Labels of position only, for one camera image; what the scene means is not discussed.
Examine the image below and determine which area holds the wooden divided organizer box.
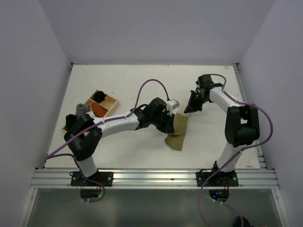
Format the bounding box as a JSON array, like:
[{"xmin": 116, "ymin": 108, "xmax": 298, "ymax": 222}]
[{"xmin": 61, "ymin": 89, "xmax": 120, "ymax": 133}]

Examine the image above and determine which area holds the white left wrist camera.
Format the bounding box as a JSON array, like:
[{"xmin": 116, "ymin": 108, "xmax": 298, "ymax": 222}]
[{"xmin": 166, "ymin": 99, "xmax": 180, "ymax": 111}]

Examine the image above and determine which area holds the black object bottom corner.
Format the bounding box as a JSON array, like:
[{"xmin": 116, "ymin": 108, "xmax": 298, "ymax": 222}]
[{"xmin": 233, "ymin": 217, "xmax": 253, "ymax": 227}]

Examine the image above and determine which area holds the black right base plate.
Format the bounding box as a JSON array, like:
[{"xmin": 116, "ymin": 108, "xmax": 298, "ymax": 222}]
[{"xmin": 196, "ymin": 169, "xmax": 239, "ymax": 187}]

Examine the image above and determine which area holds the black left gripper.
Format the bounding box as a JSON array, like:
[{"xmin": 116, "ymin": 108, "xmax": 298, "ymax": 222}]
[{"xmin": 151, "ymin": 109, "xmax": 174, "ymax": 133}]

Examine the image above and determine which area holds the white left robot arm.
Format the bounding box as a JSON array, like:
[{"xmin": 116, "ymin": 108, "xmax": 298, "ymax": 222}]
[{"xmin": 64, "ymin": 97, "xmax": 179, "ymax": 186}]

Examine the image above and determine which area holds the black rolled cloth far compartment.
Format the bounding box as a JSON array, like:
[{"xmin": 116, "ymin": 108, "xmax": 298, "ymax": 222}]
[{"xmin": 92, "ymin": 91, "xmax": 107, "ymax": 103}]

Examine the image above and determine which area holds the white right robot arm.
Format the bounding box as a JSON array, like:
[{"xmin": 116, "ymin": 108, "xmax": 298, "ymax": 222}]
[{"xmin": 184, "ymin": 74, "xmax": 260, "ymax": 186}]

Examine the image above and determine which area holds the black rolled cloth compartment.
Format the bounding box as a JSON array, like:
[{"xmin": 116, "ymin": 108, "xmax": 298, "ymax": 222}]
[
  {"xmin": 92, "ymin": 91, "xmax": 107, "ymax": 103},
  {"xmin": 65, "ymin": 114, "xmax": 78, "ymax": 131}
]

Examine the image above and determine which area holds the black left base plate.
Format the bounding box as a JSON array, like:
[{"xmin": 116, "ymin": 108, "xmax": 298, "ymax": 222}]
[{"xmin": 69, "ymin": 171, "xmax": 114, "ymax": 187}]

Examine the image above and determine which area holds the orange rolled cloth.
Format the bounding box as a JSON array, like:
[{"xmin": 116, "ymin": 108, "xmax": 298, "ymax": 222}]
[{"xmin": 91, "ymin": 103, "xmax": 107, "ymax": 118}]

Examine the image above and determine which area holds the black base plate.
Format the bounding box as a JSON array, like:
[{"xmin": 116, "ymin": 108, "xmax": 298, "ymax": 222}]
[
  {"xmin": 69, "ymin": 171, "xmax": 114, "ymax": 187},
  {"xmin": 196, "ymin": 169, "xmax": 239, "ymax": 187}
]

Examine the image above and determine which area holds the black rolled cloth near compartment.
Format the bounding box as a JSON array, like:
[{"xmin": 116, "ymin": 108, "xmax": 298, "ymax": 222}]
[{"xmin": 65, "ymin": 114, "xmax": 78, "ymax": 131}]

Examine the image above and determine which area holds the grey striped rolled cloth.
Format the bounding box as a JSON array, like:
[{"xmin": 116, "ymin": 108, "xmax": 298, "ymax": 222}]
[{"xmin": 75, "ymin": 104, "xmax": 90, "ymax": 119}]

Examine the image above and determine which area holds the olive and cream underwear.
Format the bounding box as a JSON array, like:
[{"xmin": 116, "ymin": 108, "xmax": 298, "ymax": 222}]
[{"xmin": 165, "ymin": 113, "xmax": 188, "ymax": 151}]

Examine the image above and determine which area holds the aluminium front rail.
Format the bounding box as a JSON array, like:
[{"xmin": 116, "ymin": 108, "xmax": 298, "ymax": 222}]
[{"xmin": 30, "ymin": 168, "xmax": 279, "ymax": 189}]

